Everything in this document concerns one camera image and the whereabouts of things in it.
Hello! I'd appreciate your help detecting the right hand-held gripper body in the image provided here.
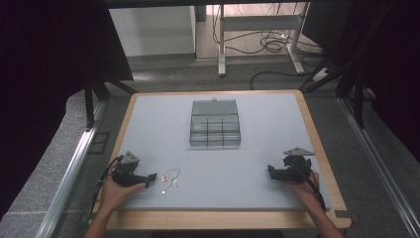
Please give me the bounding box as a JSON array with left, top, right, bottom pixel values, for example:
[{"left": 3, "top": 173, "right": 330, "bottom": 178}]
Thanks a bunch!
[{"left": 270, "top": 147, "right": 316, "bottom": 184}]

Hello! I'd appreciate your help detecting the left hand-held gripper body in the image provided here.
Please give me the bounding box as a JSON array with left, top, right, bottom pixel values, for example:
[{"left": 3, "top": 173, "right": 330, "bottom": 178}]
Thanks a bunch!
[{"left": 111, "top": 151, "right": 151, "bottom": 188}]

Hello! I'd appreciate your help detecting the thin gold necklace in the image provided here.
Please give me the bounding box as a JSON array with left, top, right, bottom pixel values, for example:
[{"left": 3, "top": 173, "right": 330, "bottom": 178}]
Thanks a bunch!
[{"left": 160, "top": 167, "right": 182, "bottom": 195}]

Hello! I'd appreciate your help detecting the clear plastic compartment box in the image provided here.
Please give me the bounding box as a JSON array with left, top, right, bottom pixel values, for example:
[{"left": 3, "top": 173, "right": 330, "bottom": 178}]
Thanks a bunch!
[{"left": 189, "top": 97, "right": 242, "bottom": 148}]

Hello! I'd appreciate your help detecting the person's left hand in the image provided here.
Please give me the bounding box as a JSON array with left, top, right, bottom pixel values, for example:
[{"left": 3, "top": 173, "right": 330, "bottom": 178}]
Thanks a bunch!
[{"left": 98, "top": 179, "right": 147, "bottom": 212}]

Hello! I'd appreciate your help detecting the person's right hand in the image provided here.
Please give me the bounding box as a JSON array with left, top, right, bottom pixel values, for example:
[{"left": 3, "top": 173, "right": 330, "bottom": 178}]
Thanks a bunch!
[{"left": 284, "top": 171, "right": 321, "bottom": 208}]

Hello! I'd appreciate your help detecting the grey table mat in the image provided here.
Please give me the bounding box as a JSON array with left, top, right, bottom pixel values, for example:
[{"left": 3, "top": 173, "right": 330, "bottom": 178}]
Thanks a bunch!
[{"left": 117, "top": 92, "right": 333, "bottom": 211}]

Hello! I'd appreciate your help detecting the black floor plate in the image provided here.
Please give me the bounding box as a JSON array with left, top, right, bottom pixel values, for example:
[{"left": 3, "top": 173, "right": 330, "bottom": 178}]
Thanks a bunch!
[{"left": 87, "top": 132, "right": 111, "bottom": 156}]

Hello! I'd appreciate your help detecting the wooden table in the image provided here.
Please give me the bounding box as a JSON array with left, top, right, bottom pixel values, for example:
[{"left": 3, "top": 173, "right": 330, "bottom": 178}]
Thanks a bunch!
[{"left": 104, "top": 88, "right": 353, "bottom": 231}]

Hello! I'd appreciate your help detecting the black tripod stand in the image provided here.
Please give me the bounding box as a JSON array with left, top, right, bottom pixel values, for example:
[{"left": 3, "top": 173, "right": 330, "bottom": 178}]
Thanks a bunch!
[
  {"left": 83, "top": 72, "right": 137, "bottom": 131},
  {"left": 299, "top": 49, "right": 368, "bottom": 130}
]

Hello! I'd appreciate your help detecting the white power strip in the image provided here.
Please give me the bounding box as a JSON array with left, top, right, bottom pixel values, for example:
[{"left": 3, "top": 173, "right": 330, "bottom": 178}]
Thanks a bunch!
[{"left": 311, "top": 66, "right": 331, "bottom": 83}]

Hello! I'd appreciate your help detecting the dark curtain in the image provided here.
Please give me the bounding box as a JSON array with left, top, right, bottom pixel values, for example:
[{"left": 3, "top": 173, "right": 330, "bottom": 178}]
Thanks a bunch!
[
  {"left": 0, "top": 0, "right": 135, "bottom": 219},
  {"left": 301, "top": 0, "right": 420, "bottom": 163}
]

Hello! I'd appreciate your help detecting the white cabinet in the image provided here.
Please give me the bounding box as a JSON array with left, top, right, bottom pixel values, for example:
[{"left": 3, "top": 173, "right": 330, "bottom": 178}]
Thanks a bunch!
[{"left": 108, "top": 5, "right": 198, "bottom": 58}]

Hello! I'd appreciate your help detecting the aluminium floor rail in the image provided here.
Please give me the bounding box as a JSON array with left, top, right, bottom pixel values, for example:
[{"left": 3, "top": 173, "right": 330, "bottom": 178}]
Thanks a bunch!
[
  {"left": 339, "top": 96, "right": 420, "bottom": 238},
  {"left": 35, "top": 99, "right": 107, "bottom": 238}
]

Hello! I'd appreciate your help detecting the black floor cable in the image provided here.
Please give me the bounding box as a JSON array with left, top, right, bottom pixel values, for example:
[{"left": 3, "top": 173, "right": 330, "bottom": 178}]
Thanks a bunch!
[{"left": 249, "top": 69, "right": 313, "bottom": 91}]

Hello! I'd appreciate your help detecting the tangle of black floor cables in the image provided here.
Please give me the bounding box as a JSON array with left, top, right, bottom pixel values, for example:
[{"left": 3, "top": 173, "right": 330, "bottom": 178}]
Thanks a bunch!
[{"left": 212, "top": 3, "right": 324, "bottom": 57}]

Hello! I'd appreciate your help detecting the white desk frame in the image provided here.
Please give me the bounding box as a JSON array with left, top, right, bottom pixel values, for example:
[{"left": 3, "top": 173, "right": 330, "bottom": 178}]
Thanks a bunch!
[{"left": 217, "top": 2, "right": 311, "bottom": 78}]

